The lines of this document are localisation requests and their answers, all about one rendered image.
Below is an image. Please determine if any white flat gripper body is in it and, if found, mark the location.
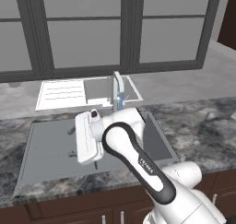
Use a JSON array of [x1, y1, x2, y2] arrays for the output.
[[75, 111, 106, 167]]

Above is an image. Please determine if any grey sink basin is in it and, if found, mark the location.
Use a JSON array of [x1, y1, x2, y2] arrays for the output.
[[14, 111, 182, 198]]

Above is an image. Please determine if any white sink with drainboard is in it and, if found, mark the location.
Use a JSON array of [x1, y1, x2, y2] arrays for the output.
[[34, 75, 144, 112]]

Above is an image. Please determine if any grey sink faucet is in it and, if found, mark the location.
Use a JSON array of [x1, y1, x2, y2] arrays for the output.
[[111, 70, 126, 112]]

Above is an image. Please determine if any dark brown cupboard door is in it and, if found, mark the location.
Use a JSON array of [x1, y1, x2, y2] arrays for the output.
[[112, 198, 155, 224], [26, 206, 113, 224], [196, 168, 236, 219]]

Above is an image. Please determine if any dark framed window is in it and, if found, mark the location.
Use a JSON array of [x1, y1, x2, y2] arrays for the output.
[[0, 0, 224, 84]]

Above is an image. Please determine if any dark brown wall cupboard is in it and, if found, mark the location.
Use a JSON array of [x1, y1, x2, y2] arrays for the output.
[[217, 0, 236, 52]]

